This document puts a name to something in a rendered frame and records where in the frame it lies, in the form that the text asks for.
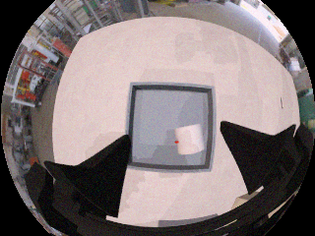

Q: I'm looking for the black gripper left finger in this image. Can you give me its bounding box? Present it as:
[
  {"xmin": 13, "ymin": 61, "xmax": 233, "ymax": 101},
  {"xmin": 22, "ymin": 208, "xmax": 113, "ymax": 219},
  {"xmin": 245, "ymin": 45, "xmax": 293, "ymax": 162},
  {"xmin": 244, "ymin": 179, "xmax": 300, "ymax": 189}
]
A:
[{"xmin": 43, "ymin": 135, "xmax": 131, "ymax": 217}]

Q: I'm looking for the grey panel with square hole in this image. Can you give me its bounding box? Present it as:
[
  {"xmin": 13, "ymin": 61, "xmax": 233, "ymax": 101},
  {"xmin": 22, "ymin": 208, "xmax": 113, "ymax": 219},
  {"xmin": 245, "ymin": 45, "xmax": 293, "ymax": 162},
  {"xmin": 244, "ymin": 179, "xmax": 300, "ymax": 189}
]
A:
[{"xmin": 229, "ymin": 190, "xmax": 298, "ymax": 224}]

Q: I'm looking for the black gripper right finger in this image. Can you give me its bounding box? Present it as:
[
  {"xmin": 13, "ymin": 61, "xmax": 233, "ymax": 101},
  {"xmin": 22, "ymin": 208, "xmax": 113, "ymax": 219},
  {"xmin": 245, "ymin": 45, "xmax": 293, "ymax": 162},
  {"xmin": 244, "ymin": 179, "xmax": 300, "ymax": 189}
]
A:
[{"xmin": 220, "ymin": 121, "xmax": 295, "ymax": 196}]

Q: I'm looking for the pale pink cylinder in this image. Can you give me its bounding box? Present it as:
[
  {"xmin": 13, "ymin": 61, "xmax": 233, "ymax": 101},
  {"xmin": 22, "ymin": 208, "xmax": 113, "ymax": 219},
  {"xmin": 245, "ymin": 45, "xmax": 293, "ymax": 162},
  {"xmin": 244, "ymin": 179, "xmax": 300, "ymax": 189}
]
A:
[{"xmin": 173, "ymin": 123, "xmax": 205, "ymax": 154}]

